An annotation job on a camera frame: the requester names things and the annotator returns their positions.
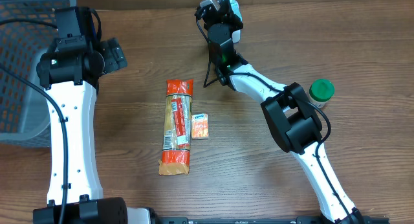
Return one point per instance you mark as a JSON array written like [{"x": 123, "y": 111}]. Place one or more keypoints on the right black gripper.
[{"x": 228, "y": 15}]

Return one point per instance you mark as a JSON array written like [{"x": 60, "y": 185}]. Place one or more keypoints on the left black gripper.
[{"x": 114, "y": 52}]

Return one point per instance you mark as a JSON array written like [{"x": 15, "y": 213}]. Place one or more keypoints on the small orange tissue pack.
[{"x": 199, "y": 126}]

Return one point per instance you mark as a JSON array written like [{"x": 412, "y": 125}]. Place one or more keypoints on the red cracker sleeve package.
[{"x": 175, "y": 158}]

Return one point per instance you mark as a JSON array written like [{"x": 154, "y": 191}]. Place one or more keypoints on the green lid jar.
[{"x": 321, "y": 91}]

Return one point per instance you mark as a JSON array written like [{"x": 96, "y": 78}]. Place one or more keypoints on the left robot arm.
[{"x": 68, "y": 73}]

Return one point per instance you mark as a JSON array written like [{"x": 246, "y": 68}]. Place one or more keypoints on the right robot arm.
[{"x": 295, "y": 123}]

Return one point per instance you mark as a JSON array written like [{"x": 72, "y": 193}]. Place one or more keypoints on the white barcode scanner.
[{"x": 236, "y": 36}]

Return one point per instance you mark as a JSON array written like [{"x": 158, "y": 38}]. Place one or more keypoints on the grey plastic mesh basket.
[{"x": 27, "y": 30}]

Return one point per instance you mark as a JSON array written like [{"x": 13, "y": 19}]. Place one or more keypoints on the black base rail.
[{"x": 184, "y": 220}]

